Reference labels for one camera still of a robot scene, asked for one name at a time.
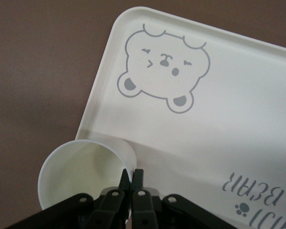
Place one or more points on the cream bear print tray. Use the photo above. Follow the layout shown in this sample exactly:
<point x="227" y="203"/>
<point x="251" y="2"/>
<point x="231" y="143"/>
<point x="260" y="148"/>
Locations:
<point x="205" y="124"/>

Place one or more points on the brown table cover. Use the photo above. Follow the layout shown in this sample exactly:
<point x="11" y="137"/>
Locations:
<point x="38" y="71"/>

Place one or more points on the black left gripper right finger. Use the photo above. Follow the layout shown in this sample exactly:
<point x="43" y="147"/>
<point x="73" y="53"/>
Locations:
<point x="157" y="214"/>

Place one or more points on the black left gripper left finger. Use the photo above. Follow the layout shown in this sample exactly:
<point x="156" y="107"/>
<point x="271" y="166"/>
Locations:
<point x="85" y="212"/>

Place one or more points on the white IKEA cup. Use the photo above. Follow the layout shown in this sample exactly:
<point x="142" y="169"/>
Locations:
<point x="74" y="171"/>

